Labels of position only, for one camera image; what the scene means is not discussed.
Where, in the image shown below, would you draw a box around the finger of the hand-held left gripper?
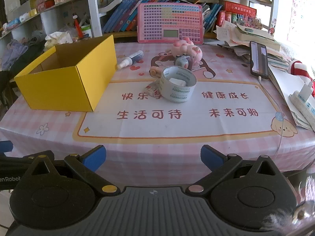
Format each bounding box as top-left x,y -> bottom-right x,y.
0,141 -> 13,153
0,152 -> 55,170

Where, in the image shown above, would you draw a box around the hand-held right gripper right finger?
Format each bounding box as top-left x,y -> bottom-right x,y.
185,145 -> 284,195

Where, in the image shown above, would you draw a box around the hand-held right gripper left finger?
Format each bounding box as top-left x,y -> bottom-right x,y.
25,146 -> 121,196

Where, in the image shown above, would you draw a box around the grey tape roll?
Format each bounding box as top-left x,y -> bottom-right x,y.
157,66 -> 197,103

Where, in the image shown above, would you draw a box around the yellow cardboard box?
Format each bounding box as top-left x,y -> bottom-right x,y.
13,34 -> 117,113

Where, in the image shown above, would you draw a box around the white tissue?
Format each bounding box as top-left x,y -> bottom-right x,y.
144,81 -> 163,99

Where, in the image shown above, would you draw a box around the small grey blue gadget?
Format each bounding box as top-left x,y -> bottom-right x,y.
174,56 -> 194,70

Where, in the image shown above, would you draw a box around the small peach pink gadget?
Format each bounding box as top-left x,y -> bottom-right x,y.
149,66 -> 164,77

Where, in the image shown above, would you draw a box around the pink plush toy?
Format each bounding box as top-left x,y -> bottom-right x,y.
171,37 -> 203,65

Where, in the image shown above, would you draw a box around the pink printed tablecloth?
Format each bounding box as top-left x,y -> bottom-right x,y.
0,42 -> 315,177

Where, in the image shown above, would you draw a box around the purple cloth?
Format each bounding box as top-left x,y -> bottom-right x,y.
0,41 -> 27,70

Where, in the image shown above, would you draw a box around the dark cloth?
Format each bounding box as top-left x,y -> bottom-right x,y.
0,45 -> 47,109

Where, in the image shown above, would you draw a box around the white paper sheets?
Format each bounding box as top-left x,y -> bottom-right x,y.
267,65 -> 315,131

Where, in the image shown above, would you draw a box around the black smartphone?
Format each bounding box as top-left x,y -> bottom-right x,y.
250,41 -> 269,80

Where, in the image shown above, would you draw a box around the white power strip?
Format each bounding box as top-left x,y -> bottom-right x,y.
289,91 -> 315,126

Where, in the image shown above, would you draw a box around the white plug adapter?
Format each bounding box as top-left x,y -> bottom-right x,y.
299,77 -> 314,99

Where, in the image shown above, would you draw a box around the crumpled white bag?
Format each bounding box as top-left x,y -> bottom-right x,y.
44,31 -> 73,51

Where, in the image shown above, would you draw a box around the pile of papers and books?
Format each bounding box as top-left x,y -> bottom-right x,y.
217,21 -> 293,64

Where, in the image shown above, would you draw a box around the white green cup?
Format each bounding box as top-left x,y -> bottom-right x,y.
81,25 -> 93,38

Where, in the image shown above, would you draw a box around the row of thin books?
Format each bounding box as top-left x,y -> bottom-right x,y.
202,2 -> 223,32

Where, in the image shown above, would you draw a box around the pink learning tablet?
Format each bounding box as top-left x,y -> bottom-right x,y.
137,3 -> 204,45

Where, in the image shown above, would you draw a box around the row of blue books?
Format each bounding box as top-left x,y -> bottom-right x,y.
102,0 -> 148,33

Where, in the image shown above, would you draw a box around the red book set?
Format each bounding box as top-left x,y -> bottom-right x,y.
219,1 -> 258,26

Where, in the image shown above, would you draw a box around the white wooden bookshelf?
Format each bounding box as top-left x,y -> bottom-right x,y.
0,0 -> 275,40

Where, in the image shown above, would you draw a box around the thin charging cable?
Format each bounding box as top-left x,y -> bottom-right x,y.
257,77 -> 286,158

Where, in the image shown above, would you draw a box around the pink wall poster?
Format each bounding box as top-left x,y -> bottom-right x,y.
287,0 -> 315,47

